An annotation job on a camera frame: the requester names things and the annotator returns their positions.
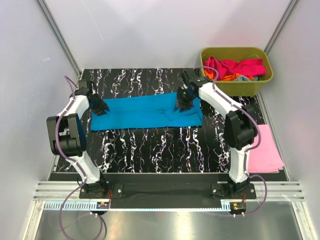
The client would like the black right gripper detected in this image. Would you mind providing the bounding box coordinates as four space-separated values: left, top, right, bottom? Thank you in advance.
174 87 197 113

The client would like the blue t shirt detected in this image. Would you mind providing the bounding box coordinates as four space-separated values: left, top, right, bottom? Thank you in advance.
90 92 204 132

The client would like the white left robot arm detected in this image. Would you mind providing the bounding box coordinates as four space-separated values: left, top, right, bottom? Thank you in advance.
46 79 109 198

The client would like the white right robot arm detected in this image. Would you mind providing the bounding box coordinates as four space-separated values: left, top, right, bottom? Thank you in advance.
175 69 261 199

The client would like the black marble pattern mat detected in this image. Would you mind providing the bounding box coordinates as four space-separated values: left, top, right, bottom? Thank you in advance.
56 68 279 174

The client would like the orange t shirt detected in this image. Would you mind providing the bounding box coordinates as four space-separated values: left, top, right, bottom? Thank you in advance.
204 69 244 82

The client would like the magenta t shirt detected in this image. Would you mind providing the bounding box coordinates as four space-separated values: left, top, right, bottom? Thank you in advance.
203 56 267 81

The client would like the olive green plastic bin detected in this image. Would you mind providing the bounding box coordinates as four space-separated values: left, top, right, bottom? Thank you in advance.
199 47 273 97

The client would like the grey t shirt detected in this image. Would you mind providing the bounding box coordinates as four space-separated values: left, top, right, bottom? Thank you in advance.
233 75 259 82

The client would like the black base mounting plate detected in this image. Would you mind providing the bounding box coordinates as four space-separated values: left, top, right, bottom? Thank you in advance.
48 172 287 210

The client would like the folded pink t shirt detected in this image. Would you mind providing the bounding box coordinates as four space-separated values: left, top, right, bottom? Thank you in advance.
248 124 284 174

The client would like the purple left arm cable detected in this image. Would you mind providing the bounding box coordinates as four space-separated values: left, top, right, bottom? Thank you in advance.
57 75 107 239

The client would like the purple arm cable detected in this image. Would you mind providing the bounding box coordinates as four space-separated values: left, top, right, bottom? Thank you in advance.
194 65 269 218
57 75 107 239

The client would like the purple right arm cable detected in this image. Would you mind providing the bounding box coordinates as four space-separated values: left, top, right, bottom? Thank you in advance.
194 65 269 218

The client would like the white slotted cable duct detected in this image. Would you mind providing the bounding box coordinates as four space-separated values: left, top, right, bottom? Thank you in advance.
44 200 231 212

